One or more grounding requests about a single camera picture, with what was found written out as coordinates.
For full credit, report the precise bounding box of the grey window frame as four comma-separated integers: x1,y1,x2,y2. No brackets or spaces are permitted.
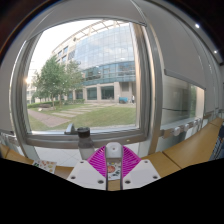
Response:
9,18,164,159

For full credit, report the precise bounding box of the small white charger block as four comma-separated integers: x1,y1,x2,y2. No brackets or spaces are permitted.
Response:
104,142,124,160

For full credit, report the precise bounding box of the clear bottle with dark cap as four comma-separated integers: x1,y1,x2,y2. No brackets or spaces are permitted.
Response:
77,126,96,160

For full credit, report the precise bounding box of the dark chair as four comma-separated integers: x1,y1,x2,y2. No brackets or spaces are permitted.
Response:
209,124,224,161

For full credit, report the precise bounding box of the glass office building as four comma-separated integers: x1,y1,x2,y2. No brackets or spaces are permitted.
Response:
51,20,138,103

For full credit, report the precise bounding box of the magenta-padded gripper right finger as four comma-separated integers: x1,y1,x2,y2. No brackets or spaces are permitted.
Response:
120,145,162,191

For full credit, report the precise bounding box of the wall rail with white hooks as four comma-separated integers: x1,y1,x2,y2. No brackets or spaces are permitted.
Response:
161,116,214,138

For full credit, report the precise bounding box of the grey window handle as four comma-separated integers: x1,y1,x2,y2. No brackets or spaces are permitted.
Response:
64,123,79,136

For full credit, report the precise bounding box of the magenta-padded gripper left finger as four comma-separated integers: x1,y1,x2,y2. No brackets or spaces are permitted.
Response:
66,145,108,191

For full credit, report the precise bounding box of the green tree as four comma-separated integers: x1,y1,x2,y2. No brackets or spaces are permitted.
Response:
31,54,84,108

